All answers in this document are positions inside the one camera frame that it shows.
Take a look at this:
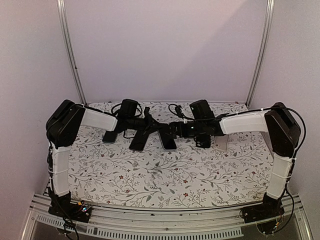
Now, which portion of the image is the aluminium frame post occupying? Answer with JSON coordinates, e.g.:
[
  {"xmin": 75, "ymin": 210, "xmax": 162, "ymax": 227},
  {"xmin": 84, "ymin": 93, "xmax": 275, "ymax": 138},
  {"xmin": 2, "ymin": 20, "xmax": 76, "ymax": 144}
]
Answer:
[
  {"xmin": 56, "ymin": 0, "xmax": 88, "ymax": 105},
  {"xmin": 245, "ymin": 0, "xmax": 275, "ymax": 108}
]

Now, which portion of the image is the dark teal phone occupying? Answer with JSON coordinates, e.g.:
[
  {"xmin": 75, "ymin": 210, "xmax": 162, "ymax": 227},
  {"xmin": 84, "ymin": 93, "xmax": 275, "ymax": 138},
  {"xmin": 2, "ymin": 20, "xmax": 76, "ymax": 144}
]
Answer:
[{"xmin": 102, "ymin": 131, "xmax": 118, "ymax": 144}]

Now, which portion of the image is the white clear phone case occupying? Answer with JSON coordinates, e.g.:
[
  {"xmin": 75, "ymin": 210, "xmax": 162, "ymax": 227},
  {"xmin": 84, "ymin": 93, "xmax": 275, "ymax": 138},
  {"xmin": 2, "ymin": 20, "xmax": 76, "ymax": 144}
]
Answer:
[{"xmin": 213, "ymin": 135, "xmax": 229, "ymax": 151}]

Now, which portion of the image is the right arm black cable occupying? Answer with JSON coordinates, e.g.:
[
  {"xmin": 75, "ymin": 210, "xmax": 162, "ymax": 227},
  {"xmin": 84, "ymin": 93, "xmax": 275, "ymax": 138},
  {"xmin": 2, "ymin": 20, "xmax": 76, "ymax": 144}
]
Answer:
[{"xmin": 167, "ymin": 102, "xmax": 307, "ymax": 226}]

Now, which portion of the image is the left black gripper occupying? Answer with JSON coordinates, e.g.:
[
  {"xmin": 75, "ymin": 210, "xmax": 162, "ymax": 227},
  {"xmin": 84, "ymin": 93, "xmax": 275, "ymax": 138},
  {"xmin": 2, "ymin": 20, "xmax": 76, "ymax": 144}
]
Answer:
[{"xmin": 127, "ymin": 112, "xmax": 163, "ymax": 136}]

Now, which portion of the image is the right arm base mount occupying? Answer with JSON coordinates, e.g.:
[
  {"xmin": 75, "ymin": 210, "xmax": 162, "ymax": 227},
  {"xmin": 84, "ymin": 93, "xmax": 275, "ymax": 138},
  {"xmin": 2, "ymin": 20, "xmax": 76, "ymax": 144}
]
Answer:
[{"xmin": 239, "ymin": 203, "xmax": 285, "ymax": 223}]

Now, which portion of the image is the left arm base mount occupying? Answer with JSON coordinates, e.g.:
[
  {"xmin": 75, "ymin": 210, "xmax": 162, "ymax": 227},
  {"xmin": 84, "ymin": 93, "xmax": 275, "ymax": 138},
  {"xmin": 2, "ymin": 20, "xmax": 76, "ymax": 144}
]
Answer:
[{"xmin": 48, "ymin": 200, "xmax": 92, "ymax": 223}]

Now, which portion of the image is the black phone case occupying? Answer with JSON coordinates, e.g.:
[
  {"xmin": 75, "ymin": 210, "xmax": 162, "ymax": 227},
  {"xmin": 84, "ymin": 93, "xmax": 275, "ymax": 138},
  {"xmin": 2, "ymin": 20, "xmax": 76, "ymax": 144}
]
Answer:
[{"xmin": 195, "ymin": 134, "xmax": 211, "ymax": 149}]

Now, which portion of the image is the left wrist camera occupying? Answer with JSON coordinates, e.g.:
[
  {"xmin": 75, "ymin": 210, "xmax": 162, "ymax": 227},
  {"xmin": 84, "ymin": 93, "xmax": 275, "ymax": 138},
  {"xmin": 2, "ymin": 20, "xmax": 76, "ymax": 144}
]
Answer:
[{"xmin": 143, "ymin": 107, "xmax": 152, "ymax": 121}]

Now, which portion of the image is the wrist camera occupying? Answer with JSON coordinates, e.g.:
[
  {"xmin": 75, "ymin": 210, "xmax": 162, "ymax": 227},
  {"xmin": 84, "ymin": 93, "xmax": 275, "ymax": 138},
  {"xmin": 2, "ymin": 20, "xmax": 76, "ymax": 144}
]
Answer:
[
  {"xmin": 143, "ymin": 107, "xmax": 152, "ymax": 121},
  {"xmin": 174, "ymin": 105, "xmax": 188, "ymax": 124}
]

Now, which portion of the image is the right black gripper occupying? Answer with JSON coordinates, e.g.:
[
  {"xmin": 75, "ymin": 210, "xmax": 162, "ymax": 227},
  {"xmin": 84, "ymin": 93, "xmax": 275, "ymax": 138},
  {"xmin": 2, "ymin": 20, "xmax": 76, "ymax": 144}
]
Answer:
[{"xmin": 162, "ymin": 119, "xmax": 205, "ymax": 140}]

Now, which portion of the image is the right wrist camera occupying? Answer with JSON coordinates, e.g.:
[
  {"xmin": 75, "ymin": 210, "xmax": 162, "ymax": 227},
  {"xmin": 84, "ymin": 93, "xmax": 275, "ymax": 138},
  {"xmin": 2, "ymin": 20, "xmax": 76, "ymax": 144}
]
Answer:
[{"xmin": 174, "ymin": 105, "xmax": 188, "ymax": 124}]

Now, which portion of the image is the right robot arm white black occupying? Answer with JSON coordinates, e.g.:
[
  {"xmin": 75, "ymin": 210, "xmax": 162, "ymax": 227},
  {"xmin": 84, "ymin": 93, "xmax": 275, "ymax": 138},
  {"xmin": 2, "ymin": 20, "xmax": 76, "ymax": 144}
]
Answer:
[{"xmin": 159, "ymin": 99, "xmax": 304, "ymax": 218}]

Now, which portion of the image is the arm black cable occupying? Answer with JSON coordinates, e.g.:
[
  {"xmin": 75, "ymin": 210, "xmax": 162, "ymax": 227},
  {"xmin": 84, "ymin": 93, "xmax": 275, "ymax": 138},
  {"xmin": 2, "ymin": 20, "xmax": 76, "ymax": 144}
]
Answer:
[
  {"xmin": 110, "ymin": 103, "xmax": 142, "ymax": 118},
  {"xmin": 167, "ymin": 102, "xmax": 307, "ymax": 226}
]

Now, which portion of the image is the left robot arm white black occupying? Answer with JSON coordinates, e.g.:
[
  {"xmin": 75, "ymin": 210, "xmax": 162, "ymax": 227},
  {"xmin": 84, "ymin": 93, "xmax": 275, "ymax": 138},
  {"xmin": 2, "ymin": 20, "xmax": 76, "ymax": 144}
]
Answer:
[{"xmin": 46, "ymin": 100, "xmax": 166, "ymax": 217}]

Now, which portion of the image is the left aluminium frame post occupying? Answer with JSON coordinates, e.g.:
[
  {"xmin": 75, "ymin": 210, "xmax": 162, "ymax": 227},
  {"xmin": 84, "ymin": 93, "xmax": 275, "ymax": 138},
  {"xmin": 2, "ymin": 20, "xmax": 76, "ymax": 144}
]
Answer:
[{"xmin": 56, "ymin": 0, "xmax": 88, "ymax": 105}]

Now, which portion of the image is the front aluminium rail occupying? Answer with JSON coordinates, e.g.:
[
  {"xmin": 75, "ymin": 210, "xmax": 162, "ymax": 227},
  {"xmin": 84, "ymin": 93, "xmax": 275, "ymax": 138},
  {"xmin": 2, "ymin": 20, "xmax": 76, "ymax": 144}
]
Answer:
[{"xmin": 21, "ymin": 194, "xmax": 315, "ymax": 240}]

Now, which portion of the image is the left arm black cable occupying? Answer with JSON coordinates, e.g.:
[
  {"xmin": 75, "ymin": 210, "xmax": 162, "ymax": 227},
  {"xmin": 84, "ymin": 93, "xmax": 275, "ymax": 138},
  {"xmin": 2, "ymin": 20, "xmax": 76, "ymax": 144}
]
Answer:
[{"xmin": 110, "ymin": 103, "xmax": 142, "ymax": 118}]

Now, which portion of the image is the right aluminium frame post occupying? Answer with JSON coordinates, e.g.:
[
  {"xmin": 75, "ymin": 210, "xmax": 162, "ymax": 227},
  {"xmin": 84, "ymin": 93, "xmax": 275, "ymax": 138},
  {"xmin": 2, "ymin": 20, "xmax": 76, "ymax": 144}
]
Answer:
[{"xmin": 245, "ymin": 0, "xmax": 275, "ymax": 108}]

